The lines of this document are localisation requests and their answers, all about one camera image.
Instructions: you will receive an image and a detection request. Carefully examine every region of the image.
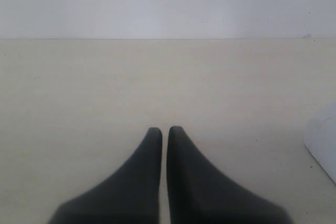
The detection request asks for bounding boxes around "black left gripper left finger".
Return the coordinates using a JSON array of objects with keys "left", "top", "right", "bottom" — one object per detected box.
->
[{"left": 49, "top": 127, "right": 162, "bottom": 223}]

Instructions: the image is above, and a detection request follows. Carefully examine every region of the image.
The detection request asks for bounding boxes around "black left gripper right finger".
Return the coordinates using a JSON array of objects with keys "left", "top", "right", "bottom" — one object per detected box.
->
[{"left": 167, "top": 126, "right": 292, "bottom": 223}]

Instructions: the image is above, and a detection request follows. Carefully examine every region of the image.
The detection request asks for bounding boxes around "white mannequin head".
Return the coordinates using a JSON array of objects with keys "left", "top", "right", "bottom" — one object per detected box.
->
[{"left": 304, "top": 103, "right": 335, "bottom": 182}]

